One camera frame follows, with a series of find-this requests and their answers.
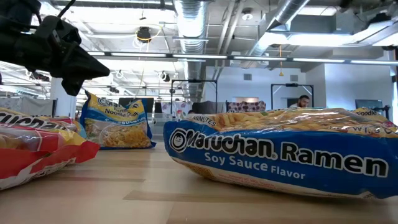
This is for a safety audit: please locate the blue soy sauce ramen pack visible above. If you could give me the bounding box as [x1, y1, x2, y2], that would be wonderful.
[162, 107, 398, 200]
[79, 90, 157, 151]

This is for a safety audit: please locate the white column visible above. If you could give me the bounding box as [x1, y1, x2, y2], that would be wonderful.
[49, 77, 78, 118]

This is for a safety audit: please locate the silver slanted ventilation duct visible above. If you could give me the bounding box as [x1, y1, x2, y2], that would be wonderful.
[241, 0, 312, 69]

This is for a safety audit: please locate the dark grey partition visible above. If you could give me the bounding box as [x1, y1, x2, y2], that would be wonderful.
[192, 101, 227, 114]

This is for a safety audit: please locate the computer monitor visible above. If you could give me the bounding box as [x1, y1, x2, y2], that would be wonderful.
[355, 98, 384, 110]

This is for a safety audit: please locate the person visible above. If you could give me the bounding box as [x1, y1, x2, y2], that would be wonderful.
[289, 95, 311, 109]

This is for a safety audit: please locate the red beef ramen pack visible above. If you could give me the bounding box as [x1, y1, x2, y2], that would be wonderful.
[0, 107, 101, 191]

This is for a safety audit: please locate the yellow hanging cord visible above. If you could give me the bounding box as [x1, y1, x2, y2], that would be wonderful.
[278, 45, 284, 77]

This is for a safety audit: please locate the grey partition curtain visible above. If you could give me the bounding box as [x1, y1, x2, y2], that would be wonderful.
[0, 96, 57, 116]

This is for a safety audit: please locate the long LED light bar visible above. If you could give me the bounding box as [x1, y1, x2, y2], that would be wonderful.
[86, 51, 398, 67]

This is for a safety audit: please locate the black ceiling camera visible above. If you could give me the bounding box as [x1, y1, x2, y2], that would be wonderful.
[135, 26, 152, 44]

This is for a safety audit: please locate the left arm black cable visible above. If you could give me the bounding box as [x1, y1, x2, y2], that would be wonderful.
[57, 0, 76, 18]

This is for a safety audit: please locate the black metal rig frame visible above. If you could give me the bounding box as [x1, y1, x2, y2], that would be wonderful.
[270, 83, 315, 110]
[170, 79, 218, 115]

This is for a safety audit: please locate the patterned cloth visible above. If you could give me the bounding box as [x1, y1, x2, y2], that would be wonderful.
[226, 100, 267, 113]

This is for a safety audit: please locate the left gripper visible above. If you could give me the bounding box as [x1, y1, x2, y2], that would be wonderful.
[0, 15, 111, 96]

